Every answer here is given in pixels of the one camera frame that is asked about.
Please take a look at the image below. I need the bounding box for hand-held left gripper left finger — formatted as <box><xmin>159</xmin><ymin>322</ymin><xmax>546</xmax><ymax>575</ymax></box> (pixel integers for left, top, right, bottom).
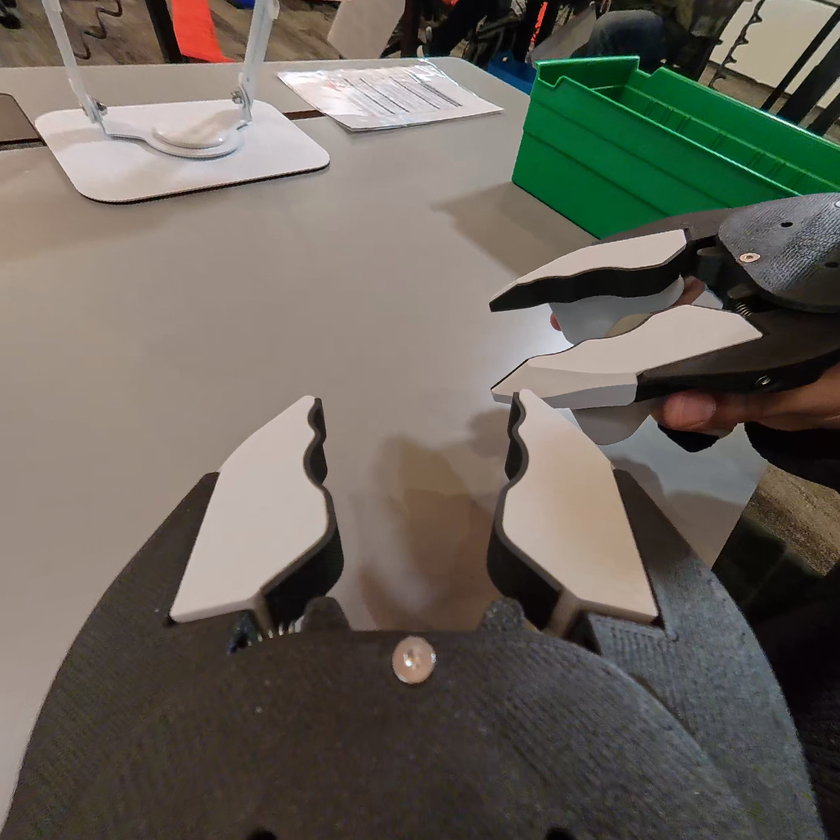
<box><xmin>168</xmin><ymin>395</ymin><xmax>345</xmax><ymax>636</ymax></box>

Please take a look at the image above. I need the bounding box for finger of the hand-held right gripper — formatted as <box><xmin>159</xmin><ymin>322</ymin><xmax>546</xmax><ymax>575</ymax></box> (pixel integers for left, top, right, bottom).
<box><xmin>488</xmin><ymin>228</ymin><xmax>690</xmax><ymax>314</ymax></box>
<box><xmin>490</xmin><ymin>304</ymin><xmax>766</xmax><ymax>410</ymax></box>

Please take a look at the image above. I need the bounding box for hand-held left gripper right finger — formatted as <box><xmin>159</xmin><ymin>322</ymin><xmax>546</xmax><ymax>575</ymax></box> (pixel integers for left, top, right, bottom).
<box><xmin>487</xmin><ymin>388</ymin><xmax>660</xmax><ymax>639</ymax></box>

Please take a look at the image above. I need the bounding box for person's right forearm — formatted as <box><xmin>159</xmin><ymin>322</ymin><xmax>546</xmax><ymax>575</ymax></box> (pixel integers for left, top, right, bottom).
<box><xmin>745</xmin><ymin>420</ymin><xmax>840</xmax><ymax>490</ymax></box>

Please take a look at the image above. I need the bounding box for person's right hand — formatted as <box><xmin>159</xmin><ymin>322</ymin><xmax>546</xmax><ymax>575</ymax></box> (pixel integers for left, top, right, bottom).
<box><xmin>550</xmin><ymin>276</ymin><xmax>840</xmax><ymax>435</ymax></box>

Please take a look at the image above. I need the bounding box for green plastic bin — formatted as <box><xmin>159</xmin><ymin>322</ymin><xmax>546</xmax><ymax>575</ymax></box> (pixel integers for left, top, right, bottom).
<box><xmin>512</xmin><ymin>56</ymin><xmax>840</xmax><ymax>240</ymax></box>

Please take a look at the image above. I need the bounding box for blue plastic bin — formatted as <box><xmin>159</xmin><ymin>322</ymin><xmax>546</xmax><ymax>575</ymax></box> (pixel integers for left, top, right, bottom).
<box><xmin>486</xmin><ymin>51</ymin><xmax>539</xmax><ymax>96</ymax></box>

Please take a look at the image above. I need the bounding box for person's black sweater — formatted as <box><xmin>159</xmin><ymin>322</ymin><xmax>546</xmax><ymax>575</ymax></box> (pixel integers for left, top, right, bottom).
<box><xmin>712</xmin><ymin>525</ymin><xmax>840</xmax><ymax>840</ymax></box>

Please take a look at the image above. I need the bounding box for paper sheet in clear sleeve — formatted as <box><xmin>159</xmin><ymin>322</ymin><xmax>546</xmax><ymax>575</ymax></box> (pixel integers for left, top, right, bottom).
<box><xmin>277</xmin><ymin>58</ymin><xmax>505</xmax><ymax>133</ymax></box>

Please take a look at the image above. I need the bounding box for pale grey board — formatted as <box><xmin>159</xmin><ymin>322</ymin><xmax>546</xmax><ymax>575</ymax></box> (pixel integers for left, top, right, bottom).
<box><xmin>327</xmin><ymin>0</ymin><xmax>406</xmax><ymax>60</ymax></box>

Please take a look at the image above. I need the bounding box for white flat mat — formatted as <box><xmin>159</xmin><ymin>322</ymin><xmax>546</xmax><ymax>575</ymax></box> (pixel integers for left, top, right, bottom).
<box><xmin>34</xmin><ymin>98</ymin><xmax>331</xmax><ymax>204</ymax></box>

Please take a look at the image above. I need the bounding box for white metal stand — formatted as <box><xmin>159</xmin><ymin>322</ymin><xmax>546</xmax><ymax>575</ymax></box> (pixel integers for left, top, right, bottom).
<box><xmin>41</xmin><ymin>0</ymin><xmax>280</xmax><ymax>160</ymax></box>

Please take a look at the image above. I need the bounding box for orange panel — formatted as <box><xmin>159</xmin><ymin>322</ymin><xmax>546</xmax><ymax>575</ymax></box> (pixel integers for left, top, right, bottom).
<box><xmin>169</xmin><ymin>0</ymin><xmax>234</xmax><ymax>64</ymax></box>

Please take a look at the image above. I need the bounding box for black metal leg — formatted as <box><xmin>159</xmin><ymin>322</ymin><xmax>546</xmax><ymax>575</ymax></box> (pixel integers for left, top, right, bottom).
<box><xmin>144</xmin><ymin>0</ymin><xmax>183</xmax><ymax>64</ymax></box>

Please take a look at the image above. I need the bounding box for black coiled cable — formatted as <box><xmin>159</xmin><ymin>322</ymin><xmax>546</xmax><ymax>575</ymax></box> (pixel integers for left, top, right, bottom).
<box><xmin>71</xmin><ymin>0</ymin><xmax>127</xmax><ymax>59</ymax></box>
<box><xmin>712</xmin><ymin>0</ymin><xmax>767</xmax><ymax>88</ymax></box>

